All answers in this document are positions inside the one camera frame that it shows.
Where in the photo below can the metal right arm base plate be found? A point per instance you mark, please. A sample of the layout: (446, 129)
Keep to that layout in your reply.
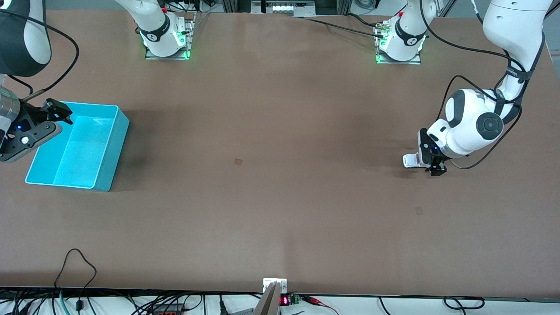
(153, 56)

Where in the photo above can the turquoise plastic bin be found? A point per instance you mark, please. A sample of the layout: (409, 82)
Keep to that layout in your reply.
(83, 148)

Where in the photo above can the green terminal block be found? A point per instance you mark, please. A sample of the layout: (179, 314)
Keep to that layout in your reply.
(295, 299)

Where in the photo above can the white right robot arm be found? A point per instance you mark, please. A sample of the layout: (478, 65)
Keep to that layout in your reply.
(153, 26)

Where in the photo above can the black power strip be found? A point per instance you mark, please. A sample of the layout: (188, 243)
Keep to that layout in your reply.
(168, 313)

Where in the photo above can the white mounting plate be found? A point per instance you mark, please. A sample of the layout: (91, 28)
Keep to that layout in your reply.
(274, 282)

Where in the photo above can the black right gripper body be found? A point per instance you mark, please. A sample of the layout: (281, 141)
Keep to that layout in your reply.
(31, 117)

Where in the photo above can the white jeep toy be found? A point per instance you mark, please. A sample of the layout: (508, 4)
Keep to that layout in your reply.
(411, 161)

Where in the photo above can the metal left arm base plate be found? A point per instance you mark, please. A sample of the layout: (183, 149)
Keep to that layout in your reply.
(415, 62)

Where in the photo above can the aluminium mount bar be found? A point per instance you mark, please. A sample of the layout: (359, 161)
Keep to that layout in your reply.
(267, 304)

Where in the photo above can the white control box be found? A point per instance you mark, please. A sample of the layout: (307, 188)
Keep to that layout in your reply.
(284, 8)

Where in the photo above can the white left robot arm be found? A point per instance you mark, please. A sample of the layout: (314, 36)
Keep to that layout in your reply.
(463, 118)

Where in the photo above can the red LED display module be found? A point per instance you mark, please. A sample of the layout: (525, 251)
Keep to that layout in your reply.
(285, 301)

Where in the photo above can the red clip leads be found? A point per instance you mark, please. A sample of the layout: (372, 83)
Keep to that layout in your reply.
(313, 300)

